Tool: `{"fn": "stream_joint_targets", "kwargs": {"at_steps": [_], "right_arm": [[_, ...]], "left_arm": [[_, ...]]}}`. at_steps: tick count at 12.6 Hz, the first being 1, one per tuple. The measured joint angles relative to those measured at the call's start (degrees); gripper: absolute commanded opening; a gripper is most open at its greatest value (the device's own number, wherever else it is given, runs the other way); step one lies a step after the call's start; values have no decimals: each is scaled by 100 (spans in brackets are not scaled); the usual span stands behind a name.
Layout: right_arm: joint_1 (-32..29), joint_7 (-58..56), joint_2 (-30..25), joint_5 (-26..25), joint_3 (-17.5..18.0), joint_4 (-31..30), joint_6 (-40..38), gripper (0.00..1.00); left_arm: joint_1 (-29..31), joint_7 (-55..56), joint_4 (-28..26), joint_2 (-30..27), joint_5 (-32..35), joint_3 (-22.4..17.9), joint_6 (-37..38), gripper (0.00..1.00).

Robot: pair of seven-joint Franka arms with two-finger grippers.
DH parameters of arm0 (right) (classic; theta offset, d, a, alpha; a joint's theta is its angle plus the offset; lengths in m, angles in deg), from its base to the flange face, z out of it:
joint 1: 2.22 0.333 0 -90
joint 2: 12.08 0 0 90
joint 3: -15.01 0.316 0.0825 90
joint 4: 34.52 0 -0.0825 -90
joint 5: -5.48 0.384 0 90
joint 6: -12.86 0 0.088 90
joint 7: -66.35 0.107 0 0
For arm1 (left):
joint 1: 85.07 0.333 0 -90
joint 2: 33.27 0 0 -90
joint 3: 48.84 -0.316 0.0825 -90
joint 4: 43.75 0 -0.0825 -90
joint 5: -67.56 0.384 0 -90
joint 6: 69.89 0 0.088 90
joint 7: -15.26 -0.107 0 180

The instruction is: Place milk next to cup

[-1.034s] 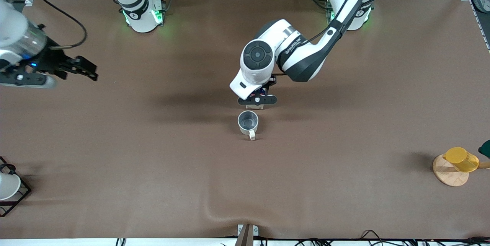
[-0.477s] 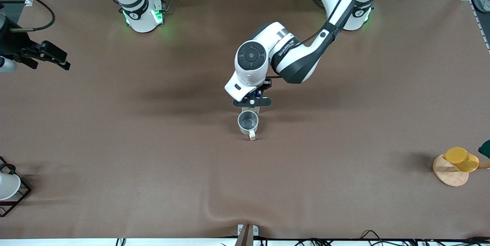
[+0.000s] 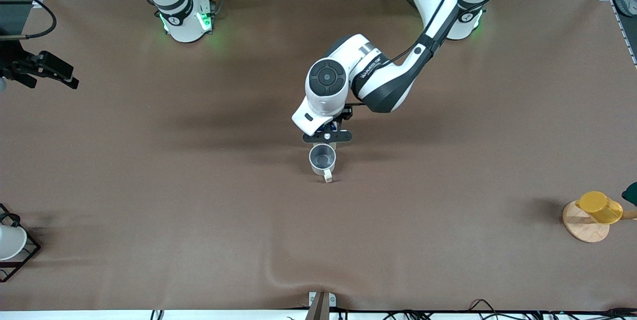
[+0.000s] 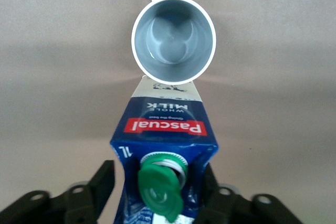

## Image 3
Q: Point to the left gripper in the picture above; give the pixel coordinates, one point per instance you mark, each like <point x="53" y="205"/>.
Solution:
<point x="347" y="114"/>

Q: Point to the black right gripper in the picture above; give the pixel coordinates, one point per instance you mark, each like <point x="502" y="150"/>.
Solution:
<point x="13" y="64"/>

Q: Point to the cream mug with grey inside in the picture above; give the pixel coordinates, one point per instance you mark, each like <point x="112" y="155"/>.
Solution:
<point x="322" y="158"/>

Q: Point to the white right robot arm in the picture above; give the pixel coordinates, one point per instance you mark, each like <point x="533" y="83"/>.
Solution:
<point x="181" y="11"/>

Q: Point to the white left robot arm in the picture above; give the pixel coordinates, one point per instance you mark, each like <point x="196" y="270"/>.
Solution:
<point x="383" y="81"/>

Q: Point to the white cup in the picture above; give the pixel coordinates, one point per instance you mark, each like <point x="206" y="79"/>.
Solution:
<point x="10" y="242"/>

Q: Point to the round wooden cup stand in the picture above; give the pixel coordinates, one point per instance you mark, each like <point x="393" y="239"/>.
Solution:
<point x="582" y="228"/>

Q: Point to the yellow cup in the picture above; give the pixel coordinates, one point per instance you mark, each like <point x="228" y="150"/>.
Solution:
<point x="601" y="207"/>

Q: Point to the dark green cup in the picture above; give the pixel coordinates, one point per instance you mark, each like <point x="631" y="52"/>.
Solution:
<point x="631" y="193"/>

